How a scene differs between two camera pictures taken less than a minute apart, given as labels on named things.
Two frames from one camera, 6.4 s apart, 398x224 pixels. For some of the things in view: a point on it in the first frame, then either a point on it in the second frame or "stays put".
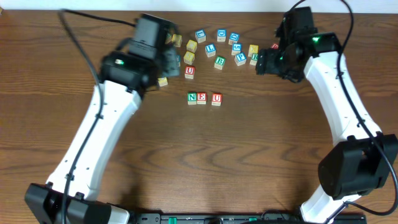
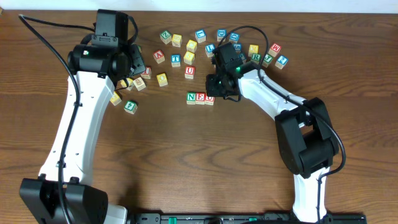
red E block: (201, 98) stays put
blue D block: (221, 34) stays put
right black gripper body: (263, 62) → (213, 88)
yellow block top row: (177, 40) stays put
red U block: (216, 99) → (209, 100)
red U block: (189, 72) stays put
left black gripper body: (171, 58) → (137, 59)
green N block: (191, 97) stays put
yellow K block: (252, 49) stays put
